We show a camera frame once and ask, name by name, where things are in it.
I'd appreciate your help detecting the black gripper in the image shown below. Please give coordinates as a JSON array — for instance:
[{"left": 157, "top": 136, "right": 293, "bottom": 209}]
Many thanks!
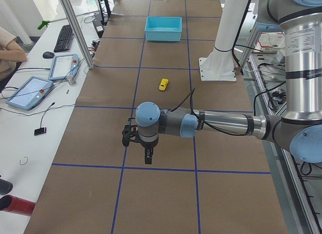
[{"left": 141, "top": 140, "right": 156, "bottom": 164}]

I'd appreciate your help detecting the yellow beetle toy car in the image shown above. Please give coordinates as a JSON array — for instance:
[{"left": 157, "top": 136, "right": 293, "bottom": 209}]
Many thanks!
[{"left": 158, "top": 78, "right": 169, "bottom": 91}]

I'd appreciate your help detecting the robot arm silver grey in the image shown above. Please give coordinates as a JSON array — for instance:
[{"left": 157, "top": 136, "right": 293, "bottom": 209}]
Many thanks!
[{"left": 134, "top": 0, "right": 321, "bottom": 164}]

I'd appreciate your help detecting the brown paper table mat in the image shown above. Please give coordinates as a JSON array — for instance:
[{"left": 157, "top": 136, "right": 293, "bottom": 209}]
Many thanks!
[{"left": 24, "top": 0, "right": 299, "bottom": 234}]

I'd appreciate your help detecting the small silver metal cylinder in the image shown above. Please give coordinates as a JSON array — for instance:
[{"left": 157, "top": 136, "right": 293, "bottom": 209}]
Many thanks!
[{"left": 66, "top": 75, "right": 76, "bottom": 86}]

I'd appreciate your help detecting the far blue teach pendant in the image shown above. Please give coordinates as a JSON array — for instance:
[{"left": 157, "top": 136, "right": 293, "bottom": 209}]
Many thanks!
[{"left": 48, "top": 54, "right": 79, "bottom": 81}]

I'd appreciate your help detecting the blue teach pendant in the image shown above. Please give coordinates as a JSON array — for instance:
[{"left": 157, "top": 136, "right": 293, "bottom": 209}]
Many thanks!
[
  {"left": 48, "top": 54, "right": 79, "bottom": 81},
  {"left": 6, "top": 76, "right": 53, "bottom": 110}
]

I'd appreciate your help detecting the light blue plastic bin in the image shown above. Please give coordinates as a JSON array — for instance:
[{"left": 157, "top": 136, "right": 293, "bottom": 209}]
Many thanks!
[{"left": 145, "top": 16, "right": 182, "bottom": 42}]

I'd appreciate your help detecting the near blue teach pendant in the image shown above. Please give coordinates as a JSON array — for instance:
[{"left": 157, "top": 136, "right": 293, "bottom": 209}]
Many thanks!
[{"left": 6, "top": 76, "right": 53, "bottom": 110}]

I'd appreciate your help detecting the black keyboard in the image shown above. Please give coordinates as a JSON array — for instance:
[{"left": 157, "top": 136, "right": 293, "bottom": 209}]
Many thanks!
[{"left": 53, "top": 25, "right": 73, "bottom": 53}]

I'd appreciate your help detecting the black computer mouse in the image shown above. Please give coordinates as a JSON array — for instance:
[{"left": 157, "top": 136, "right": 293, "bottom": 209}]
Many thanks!
[{"left": 42, "top": 51, "right": 55, "bottom": 59}]

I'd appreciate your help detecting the black cylinder tube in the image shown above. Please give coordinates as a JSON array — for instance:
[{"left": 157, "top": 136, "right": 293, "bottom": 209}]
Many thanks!
[{"left": 0, "top": 179, "right": 13, "bottom": 195}]

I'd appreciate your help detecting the red cylinder tube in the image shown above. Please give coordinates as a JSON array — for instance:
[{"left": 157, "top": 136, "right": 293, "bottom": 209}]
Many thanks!
[{"left": 1, "top": 195, "right": 36, "bottom": 216}]

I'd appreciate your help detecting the seated person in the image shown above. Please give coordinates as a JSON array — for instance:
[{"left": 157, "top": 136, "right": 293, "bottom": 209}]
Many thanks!
[{"left": 0, "top": 27, "right": 27, "bottom": 91}]

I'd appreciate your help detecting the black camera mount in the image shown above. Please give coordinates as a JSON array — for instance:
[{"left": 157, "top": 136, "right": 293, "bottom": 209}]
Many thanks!
[{"left": 122, "top": 117, "right": 140, "bottom": 147}]

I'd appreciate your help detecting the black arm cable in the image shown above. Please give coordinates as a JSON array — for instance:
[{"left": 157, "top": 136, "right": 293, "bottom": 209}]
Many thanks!
[{"left": 171, "top": 87, "right": 255, "bottom": 137}]

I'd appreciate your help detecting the small black device with cable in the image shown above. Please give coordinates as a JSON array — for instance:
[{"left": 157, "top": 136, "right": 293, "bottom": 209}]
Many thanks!
[{"left": 34, "top": 127, "right": 47, "bottom": 136}]

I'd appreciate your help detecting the white pillar with base plate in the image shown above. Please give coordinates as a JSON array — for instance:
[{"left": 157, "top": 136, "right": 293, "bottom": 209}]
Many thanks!
[{"left": 199, "top": 0, "right": 251, "bottom": 82}]

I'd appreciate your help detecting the green handled tool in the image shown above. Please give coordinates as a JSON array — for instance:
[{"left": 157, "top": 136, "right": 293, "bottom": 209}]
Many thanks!
[{"left": 37, "top": 20, "right": 50, "bottom": 30}]

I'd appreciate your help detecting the aluminium frame post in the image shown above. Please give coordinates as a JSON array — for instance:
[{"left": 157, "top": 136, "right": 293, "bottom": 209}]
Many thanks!
[{"left": 59, "top": 0, "right": 94, "bottom": 69}]

